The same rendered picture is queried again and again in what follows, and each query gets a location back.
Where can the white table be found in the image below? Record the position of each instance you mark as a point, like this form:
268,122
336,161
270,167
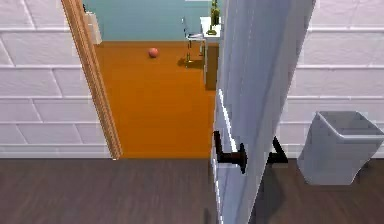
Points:
211,50

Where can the pink ball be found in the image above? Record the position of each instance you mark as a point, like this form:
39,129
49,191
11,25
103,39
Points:
153,52

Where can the grey trash can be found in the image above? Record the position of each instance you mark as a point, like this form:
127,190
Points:
336,153

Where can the white chair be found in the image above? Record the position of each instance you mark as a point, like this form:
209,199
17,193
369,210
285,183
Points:
191,35

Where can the white room door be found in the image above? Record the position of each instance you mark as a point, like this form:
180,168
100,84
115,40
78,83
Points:
256,83

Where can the wooden door frame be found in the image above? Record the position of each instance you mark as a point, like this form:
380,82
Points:
91,76

